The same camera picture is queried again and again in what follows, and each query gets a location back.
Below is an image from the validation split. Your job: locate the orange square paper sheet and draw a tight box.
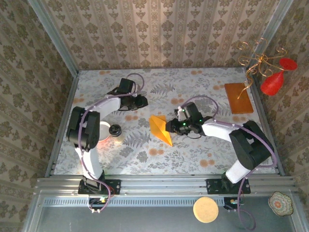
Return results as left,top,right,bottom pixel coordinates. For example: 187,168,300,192
149,115,173,147

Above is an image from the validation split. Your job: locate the black base plate left arm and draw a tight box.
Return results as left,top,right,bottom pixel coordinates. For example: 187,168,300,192
78,179,121,195

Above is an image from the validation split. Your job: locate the black base plate right arm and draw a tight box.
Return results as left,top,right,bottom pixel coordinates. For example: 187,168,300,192
206,178,251,195

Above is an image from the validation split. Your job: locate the floral patterned table cover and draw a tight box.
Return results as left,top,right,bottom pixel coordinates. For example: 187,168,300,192
53,67,277,175

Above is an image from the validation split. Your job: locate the beige jar with black lid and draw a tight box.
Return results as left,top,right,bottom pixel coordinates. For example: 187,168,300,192
108,123,125,145

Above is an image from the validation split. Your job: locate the white round bowl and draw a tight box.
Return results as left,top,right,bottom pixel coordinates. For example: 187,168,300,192
97,120,112,144

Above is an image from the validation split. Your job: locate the brown wooden board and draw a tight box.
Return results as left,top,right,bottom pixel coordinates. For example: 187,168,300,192
224,83,254,114

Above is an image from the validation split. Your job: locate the round cork coaster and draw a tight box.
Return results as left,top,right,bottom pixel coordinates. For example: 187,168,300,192
192,196,219,223

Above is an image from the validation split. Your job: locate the small black controller board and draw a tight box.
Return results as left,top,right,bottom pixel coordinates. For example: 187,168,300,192
87,197,109,210
223,197,245,210

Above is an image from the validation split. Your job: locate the red wine glass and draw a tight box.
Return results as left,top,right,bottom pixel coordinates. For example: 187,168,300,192
260,57,298,96

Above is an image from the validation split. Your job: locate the red and gold ornament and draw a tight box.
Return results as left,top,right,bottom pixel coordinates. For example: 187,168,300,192
238,37,288,100

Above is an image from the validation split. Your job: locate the grey metal shelf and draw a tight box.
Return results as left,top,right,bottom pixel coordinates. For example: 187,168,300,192
23,189,309,232

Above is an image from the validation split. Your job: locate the patterned decorative dish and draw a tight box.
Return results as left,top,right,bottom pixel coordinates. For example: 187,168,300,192
268,191,294,217

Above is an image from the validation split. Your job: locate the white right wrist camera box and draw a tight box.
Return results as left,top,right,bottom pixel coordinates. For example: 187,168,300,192
174,107,184,122

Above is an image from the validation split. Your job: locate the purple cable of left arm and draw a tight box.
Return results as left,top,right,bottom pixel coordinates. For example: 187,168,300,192
79,73,145,214

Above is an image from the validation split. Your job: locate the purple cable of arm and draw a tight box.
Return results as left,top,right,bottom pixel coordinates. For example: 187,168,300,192
79,73,145,214
181,95,277,231

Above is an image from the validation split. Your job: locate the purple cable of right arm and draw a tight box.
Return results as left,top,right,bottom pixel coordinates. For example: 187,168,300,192
181,95,277,231

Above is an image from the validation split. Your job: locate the long aluminium frame rail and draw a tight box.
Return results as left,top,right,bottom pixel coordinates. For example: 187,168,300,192
36,174,296,196

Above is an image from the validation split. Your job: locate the aluminium side rail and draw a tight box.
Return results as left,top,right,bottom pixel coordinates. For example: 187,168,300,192
45,72,80,177
248,69,285,176

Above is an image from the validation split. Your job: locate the grey slotted cable duct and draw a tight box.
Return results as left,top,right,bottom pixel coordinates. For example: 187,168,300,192
42,196,226,207

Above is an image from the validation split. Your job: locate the aluminium frame post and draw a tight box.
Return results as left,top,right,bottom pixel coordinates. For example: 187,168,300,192
27,0,80,76
250,0,294,73

